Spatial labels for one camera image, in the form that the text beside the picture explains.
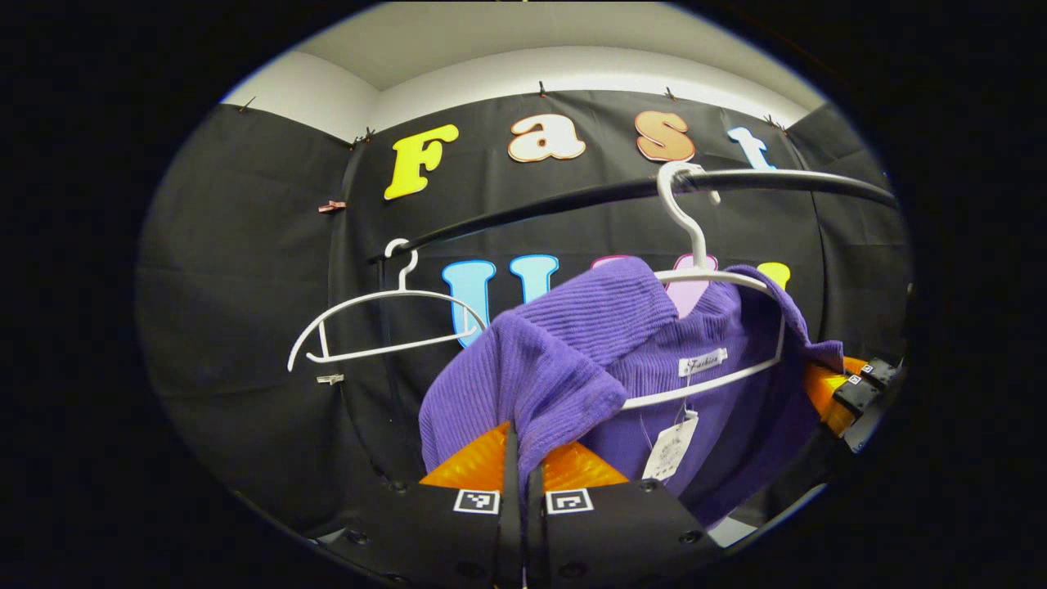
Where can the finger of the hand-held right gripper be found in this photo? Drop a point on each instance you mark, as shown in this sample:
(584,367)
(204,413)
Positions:
(855,394)
(879,372)

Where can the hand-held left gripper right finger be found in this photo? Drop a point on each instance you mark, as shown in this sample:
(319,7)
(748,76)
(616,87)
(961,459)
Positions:
(622,532)

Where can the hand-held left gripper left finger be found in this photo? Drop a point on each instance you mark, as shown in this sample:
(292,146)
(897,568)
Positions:
(442,532)

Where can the purple ribbed knit garment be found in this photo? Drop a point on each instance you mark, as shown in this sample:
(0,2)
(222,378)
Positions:
(572,343)

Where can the white plastic clothes hanger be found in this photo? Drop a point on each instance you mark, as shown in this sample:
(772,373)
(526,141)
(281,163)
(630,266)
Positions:
(402,280)
(700,249)

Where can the black clothes rack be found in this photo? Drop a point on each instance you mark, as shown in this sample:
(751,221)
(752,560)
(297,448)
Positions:
(572,199)

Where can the white clip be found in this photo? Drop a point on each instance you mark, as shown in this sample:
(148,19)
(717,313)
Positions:
(330,379)

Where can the black backdrop cloth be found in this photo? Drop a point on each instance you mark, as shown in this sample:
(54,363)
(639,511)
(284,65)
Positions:
(237,327)

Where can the pink clip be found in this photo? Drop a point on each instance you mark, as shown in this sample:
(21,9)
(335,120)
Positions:
(331,206)

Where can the row of black clips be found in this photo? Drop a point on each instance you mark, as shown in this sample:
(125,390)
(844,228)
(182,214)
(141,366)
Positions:
(541,87)

